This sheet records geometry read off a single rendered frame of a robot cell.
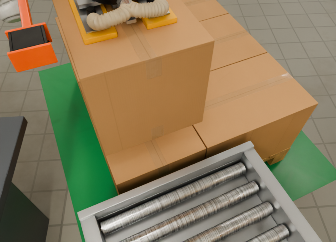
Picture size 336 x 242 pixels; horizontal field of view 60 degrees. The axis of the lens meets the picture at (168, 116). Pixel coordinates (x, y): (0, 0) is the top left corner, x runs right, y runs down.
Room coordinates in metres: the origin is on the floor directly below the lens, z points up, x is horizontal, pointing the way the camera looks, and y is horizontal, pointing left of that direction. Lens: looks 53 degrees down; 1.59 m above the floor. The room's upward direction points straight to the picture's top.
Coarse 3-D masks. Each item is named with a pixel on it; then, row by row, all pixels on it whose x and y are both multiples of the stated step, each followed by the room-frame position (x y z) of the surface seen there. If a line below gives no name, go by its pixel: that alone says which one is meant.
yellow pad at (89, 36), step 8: (72, 0) 0.87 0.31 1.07; (72, 8) 0.82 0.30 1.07; (88, 8) 0.77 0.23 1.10; (96, 8) 0.81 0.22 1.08; (104, 8) 0.82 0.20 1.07; (80, 16) 0.77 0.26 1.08; (80, 24) 0.74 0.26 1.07; (80, 32) 0.70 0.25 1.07; (88, 32) 0.70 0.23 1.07; (96, 32) 0.70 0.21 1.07; (104, 32) 0.70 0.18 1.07; (112, 32) 0.70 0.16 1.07; (88, 40) 0.67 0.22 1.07; (96, 40) 0.68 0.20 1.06
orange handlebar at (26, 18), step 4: (20, 0) 0.67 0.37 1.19; (24, 0) 0.67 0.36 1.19; (20, 4) 0.65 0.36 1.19; (24, 4) 0.65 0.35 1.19; (28, 4) 0.67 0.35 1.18; (20, 8) 0.63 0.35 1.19; (24, 8) 0.63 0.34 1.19; (28, 8) 0.64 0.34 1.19; (20, 12) 0.61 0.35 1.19; (24, 12) 0.61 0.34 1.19; (28, 12) 0.62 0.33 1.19; (20, 16) 0.60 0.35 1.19; (24, 16) 0.60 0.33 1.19; (28, 16) 0.60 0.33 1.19; (24, 20) 0.58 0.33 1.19; (28, 20) 0.58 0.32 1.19; (24, 24) 0.57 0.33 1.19; (28, 24) 0.57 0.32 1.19; (32, 24) 0.58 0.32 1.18
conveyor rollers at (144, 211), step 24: (240, 168) 0.53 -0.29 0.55; (192, 192) 0.44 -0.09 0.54; (240, 192) 0.43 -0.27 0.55; (120, 216) 0.34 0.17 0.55; (144, 216) 0.35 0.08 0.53; (192, 216) 0.34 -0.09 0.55; (240, 216) 0.34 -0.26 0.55; (264, 216) 0.35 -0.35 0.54; (144, 240) 0.26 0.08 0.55; (192, 240) 0.26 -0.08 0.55; (216, 240) 0.27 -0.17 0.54; (264, 240) 0.26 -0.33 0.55
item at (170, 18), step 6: (132, 0) 0.87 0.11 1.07; (138, 0) 0.86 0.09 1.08; (144, 0) 0.86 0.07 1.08; (150, 0) 0.83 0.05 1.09; (168, 12) 0.79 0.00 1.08; (144, 18) 0.77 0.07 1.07; (150, 18) 0.77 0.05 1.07; (156, 18) 0.77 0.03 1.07; (162, 18) 0.77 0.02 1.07; (168, 18) 0.77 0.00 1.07; (174, 18) 0.77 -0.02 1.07; (144, 24) 0.76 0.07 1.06; (150, 24) 0.74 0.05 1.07; (156, 24) 0.75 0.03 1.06; (162, 24) 0.75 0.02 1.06; (168, 24) 0.76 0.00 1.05
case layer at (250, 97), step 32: (192, 0) 1.74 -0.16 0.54; (224, 32) 1.41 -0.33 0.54; (224, 64) 1.14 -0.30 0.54; (256, 64) 1.14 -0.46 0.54; (224, 96) 0.92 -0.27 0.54; (256, 96) 0.92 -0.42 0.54; (288, 96) 0.92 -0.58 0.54; (192, 128) 0.73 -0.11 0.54; (224, 128) 0.73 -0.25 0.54; (256, 128) 0.73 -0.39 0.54; (288, 128) 0.82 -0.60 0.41; (128, 160) 0.57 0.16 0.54; (160, 160) 0.57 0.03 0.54; (192, 160) 0.60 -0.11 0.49
